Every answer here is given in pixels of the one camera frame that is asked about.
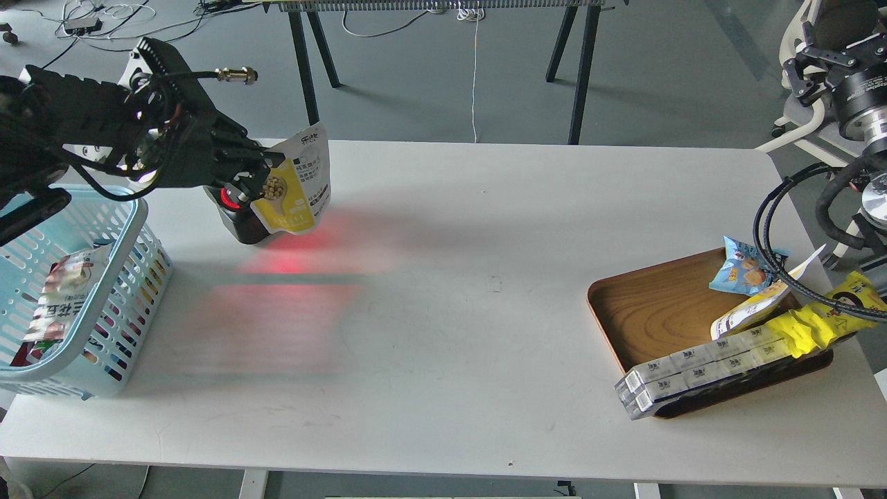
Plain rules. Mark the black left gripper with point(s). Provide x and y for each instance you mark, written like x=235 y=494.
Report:
x=189 y=141

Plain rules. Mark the yellow white snack pouch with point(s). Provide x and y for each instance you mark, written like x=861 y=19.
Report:
x=297 y=192

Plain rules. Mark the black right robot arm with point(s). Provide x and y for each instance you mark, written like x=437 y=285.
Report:
x=839 y=59

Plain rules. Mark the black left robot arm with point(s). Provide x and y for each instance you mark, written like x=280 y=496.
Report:
x=53 y=122

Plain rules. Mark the red white snack bag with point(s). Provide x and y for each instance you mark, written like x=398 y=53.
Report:
x=62 y=299

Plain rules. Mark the light blue plastic basket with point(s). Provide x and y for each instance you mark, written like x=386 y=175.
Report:
x=108 y=321

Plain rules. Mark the clear boxed snack pack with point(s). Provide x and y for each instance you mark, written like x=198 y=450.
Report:
x=680 y=382

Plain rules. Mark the blue snack bag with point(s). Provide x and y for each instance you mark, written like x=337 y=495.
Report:
x=744 y=270

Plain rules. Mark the yellow cartoon snack bag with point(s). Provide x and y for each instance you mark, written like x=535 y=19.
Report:
x=815 y=326

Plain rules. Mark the black barcode scanner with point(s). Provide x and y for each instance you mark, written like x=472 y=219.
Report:
x=237 y=215

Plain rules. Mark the black trestle table background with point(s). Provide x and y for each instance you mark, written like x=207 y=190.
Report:
x=516 y=76

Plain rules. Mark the brown wooden tray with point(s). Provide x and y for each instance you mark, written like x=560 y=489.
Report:
x=650 y=313

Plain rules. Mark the white yellow flat pouch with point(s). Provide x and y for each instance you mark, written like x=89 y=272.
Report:
x=751 y=311

